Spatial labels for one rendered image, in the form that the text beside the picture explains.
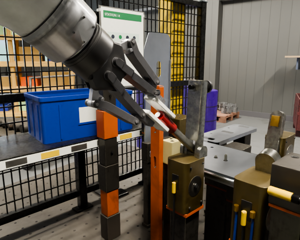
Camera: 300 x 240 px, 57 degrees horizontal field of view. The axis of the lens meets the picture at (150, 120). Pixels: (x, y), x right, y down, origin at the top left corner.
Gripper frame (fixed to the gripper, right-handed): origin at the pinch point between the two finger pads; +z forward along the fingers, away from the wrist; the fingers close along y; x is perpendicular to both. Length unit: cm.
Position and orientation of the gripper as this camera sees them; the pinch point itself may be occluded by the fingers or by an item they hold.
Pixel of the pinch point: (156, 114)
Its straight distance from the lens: 52.2
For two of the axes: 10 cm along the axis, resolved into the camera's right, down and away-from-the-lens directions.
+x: -6.9, -1.5, 7.1
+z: 5.7, 4.9, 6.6
